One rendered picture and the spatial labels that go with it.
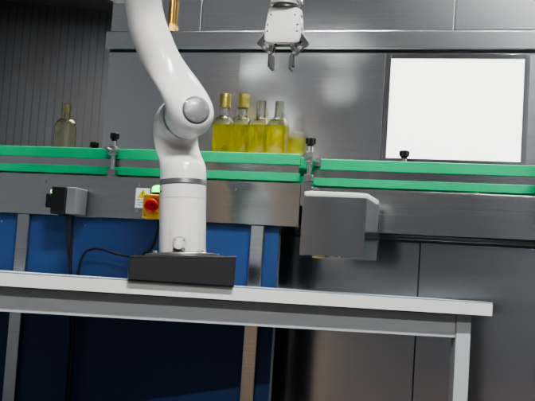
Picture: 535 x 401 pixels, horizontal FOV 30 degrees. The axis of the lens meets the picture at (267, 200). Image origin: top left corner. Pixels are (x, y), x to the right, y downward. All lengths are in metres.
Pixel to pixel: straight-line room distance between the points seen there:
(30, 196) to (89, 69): 6.66
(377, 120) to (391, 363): 0.74
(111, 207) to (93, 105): 6.70
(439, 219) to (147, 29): 0.97
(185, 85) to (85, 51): 7.26
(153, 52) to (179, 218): 0.43
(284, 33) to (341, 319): 0.78
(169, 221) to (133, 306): 0.23
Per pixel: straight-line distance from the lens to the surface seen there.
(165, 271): 2.43
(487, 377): 3.05
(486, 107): 3.07
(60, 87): 9.71
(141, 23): 2.58
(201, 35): 3.30
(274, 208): 2.83
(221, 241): 2.89
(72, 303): 2.50
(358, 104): 3.11
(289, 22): 2.74
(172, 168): 2.53
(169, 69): 2.55
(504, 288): 3.04
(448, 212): 2.85
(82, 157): 3.08
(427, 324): 2.62
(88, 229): 3.04
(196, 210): 2.51
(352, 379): 3.09
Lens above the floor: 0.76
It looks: 5 degrees up
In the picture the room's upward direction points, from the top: 4 degrees clockwise
